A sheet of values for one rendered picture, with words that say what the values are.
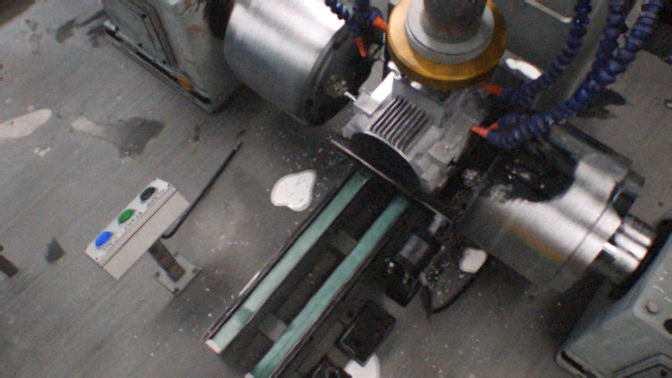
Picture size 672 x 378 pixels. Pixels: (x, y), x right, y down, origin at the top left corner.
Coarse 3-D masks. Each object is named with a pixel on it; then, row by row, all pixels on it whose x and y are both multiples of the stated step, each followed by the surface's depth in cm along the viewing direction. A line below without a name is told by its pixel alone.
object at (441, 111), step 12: (396, 72) 103; (396, 84) 104; (408, 84) 102; (420, 84) 106; (408, 96) 104; (420, 96) 102; (432, 96) 105; (456, 96) 102; (468, 96) 108; (432, 108) 102; (444, 108) 100; (456, 108) 106; (444, 120) 104
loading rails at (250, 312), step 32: (352, 192) 119; (448, 192) 129; (320, 224) 117; (384, 224) 116; (288, 256) 114; (320, 256) 124; (352, 256) 114; (384, 256) 122; (256, 288) 112; (288, 288) 119; (320, 288) 111; (352, 288) 114; (224, 320) 109; (256, 320) 113; (320, 320) 108; (352, 320) 119; (224, 352) 109; (288, 352) 107
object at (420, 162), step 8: (480, 88) 108; (480, 96) 109; (352, 120) 107; (360, 120) 106; (368, 120) 106; (360, 128) 106; (416, 160) 102; (424, 160) 103; (416, 168) 104; (424, 168) 103
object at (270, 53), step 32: (256, 0) 108; (288, 0) 107; (320, 0) 107; (352, 0) 109; (256, 32) 108; (288, 32) 106; (320, 32) 105; (256, 64) 111; (288, 64) 107; (320, 64) 106; (352, 64) 116; (288, 96) 110; (320, 96) 112
